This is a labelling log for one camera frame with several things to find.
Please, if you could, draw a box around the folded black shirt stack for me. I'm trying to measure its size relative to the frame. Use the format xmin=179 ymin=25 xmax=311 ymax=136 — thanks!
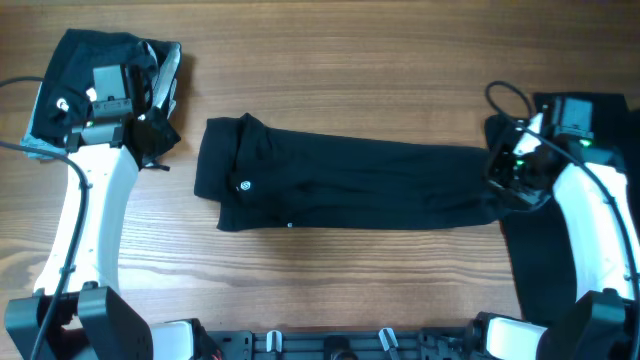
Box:
xmin=28 ymin=29 xmax=182 ymax=148

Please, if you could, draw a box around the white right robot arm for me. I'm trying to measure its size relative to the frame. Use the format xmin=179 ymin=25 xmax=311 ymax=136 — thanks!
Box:
xmin=480 ymin=120 xmax=639 ymax=359

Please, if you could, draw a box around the grey patterned folded garment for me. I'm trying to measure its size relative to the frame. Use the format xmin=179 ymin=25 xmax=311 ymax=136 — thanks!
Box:
xmin=20 ymin=30 xmax=181 ymax=167

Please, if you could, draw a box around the black polo shirt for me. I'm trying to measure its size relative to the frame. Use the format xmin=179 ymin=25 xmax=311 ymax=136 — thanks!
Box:
xmin=194 ymin=113 xmax=508 ymax=232

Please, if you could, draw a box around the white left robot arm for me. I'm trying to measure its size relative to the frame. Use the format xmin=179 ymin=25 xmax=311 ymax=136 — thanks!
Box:
xmin=5 ymin=107 xmax=210 ymax=359

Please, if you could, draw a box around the pile of black clothes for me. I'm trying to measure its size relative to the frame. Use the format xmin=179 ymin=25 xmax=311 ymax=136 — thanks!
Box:
xmin=500 ymin=92 xmax=639 ymax=327

